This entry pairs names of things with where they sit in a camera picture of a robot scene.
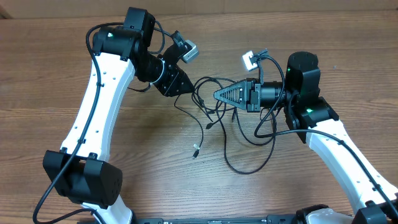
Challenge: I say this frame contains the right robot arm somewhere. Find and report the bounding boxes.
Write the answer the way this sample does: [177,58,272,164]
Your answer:
[213,50,397,223]

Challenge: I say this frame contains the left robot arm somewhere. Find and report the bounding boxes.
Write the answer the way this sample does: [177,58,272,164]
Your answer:
[43,7,199,223]

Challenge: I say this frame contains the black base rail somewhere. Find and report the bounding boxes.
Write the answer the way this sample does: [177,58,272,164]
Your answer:
[77,203,355,224]

